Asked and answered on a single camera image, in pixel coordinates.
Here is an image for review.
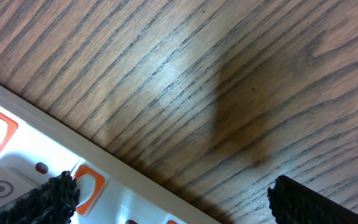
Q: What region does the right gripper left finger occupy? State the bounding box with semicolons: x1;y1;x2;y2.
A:
0;171;80;224

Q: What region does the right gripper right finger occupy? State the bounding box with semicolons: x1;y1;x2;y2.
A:
267;175;358;224

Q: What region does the white power strip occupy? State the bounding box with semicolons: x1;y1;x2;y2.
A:
0;86;213;223

